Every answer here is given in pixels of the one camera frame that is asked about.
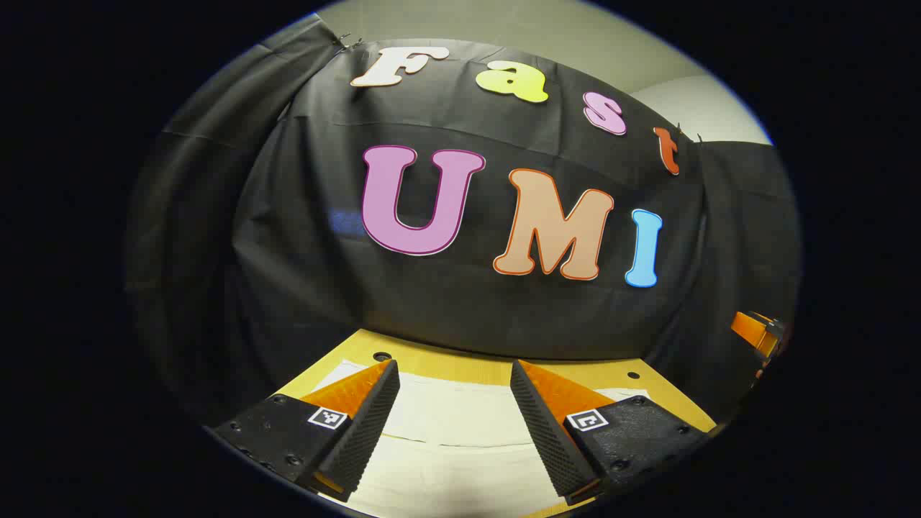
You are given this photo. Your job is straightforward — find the black backdrop cloth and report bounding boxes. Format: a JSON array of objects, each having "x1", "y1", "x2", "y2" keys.
[{"x1": 124, "y1": 13, "x2": 803, "y2": 432}]

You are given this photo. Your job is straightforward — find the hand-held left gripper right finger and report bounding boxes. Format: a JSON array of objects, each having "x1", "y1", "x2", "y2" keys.
[{"x1": 509, "y1": 360, "x2": 713, "y2": 506}]

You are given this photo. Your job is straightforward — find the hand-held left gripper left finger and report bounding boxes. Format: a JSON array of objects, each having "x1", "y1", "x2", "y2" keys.
[{"x1": 212, "y1": 358, "x2": 401, "y2": 503}]

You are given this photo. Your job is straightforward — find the white jeans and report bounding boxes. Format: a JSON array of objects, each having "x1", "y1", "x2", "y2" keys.
[{"x1": 311, "y1": 360, "x2": 652, "y2": 518}]

